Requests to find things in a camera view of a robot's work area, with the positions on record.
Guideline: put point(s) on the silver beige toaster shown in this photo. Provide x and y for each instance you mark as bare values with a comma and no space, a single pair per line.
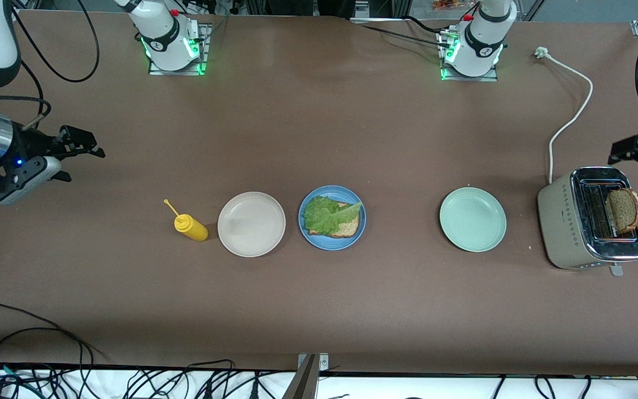
560,221

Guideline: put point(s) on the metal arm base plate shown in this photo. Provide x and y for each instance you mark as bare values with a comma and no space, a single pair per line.
178,72
468,78

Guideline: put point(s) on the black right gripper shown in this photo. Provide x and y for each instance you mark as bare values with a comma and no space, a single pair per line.
30,145

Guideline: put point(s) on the grey aluminium bar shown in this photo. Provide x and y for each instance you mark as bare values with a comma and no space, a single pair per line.
302,382

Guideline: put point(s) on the orange packaged item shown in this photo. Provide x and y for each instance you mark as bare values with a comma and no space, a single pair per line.
452,4

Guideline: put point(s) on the brown bread slice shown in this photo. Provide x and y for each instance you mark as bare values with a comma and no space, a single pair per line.
623,210
349,228

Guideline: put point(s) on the yellow mustard squeeze bottle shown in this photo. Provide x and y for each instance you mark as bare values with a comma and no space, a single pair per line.
191,227

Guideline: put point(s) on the metal table edge bracket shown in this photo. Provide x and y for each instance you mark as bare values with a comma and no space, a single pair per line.
322,363

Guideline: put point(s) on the blue plate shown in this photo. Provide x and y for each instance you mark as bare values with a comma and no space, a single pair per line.
330,244

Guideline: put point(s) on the beige plate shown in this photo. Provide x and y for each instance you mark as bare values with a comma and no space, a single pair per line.
251,224

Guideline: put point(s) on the green lettuce leaf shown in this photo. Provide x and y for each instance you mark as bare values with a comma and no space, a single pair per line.
322,216

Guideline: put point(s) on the green plate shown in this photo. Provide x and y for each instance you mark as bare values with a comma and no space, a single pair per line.
473,219

